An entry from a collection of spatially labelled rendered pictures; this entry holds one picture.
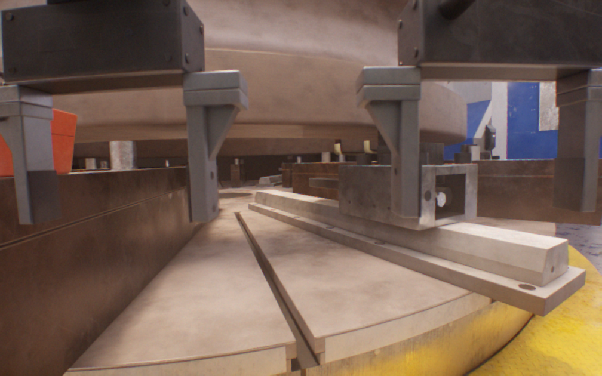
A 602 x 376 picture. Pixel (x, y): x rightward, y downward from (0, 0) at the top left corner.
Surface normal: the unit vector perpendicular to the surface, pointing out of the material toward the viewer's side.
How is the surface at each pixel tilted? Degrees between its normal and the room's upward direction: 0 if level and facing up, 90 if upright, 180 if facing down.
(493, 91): 90
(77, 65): 90
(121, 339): 0
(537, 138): 90
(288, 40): 77
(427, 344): 90
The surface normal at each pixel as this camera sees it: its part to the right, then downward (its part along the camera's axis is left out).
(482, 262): -0.87, 0.07
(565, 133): -1.00, 0.02
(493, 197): -0.61, 0.08
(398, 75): -0.01, 0.09
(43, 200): 1.00, -0.03
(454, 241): -0.83, -0.25
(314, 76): 0.38, 0.07
